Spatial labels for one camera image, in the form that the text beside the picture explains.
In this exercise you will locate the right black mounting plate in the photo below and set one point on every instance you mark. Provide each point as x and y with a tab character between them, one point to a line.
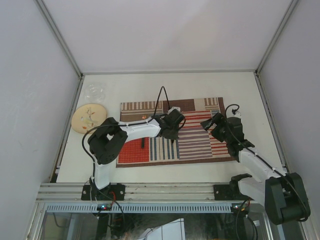
223	192

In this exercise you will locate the round wooden plate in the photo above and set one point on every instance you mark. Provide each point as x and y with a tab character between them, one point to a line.
87	117

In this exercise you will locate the perforated blue cable tray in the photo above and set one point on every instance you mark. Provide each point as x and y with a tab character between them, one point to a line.
139	208

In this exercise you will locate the dark handled fork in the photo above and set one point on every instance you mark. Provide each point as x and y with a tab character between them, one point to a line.
144	117

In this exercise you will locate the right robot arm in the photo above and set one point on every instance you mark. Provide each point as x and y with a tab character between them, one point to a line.
282	194

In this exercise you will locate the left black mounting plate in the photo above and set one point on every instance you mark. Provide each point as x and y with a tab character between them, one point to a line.
110	192

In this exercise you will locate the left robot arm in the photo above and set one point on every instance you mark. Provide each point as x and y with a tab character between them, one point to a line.
104	143

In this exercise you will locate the black mounting plate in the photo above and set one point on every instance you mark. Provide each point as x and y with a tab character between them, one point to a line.
223	192
110	192

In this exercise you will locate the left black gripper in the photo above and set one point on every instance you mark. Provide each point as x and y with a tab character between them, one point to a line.
173	136

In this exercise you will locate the clear glass cup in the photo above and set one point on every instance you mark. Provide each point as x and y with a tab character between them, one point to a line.
94	93

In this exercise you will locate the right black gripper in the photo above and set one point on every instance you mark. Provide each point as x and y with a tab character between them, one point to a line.
218	119

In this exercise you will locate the aluminium front rail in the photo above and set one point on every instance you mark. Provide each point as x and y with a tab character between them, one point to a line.
134	192

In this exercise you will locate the patchwork striped placemat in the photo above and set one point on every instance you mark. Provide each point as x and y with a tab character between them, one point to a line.
192	145

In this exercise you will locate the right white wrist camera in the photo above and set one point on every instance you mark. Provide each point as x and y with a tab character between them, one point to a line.
236	114

